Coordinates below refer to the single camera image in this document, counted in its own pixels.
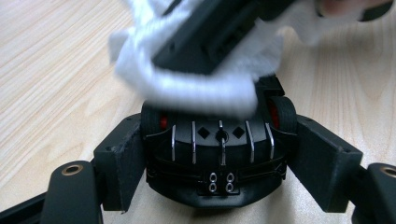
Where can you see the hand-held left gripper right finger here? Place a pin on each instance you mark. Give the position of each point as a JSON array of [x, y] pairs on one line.
[[323, 168]]

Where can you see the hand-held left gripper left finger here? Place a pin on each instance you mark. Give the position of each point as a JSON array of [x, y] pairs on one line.
[[121, 165]]

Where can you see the white wet wipe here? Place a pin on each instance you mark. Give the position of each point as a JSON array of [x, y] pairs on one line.
[[186, 90]]

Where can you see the black toy car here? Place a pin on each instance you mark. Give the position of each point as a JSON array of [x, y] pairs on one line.
[[218, 161]]

